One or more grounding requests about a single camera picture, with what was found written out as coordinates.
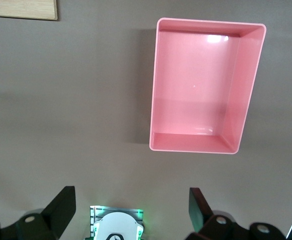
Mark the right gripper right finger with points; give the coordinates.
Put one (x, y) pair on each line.
(200, 215)

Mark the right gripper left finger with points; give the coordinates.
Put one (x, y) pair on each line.
(60, 210)

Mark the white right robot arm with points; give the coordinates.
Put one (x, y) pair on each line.
(115, 225)

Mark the pink plastic bin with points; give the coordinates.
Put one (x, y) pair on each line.
(193, 87)

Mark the wooden cutting board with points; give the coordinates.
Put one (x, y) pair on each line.
(20, 8)

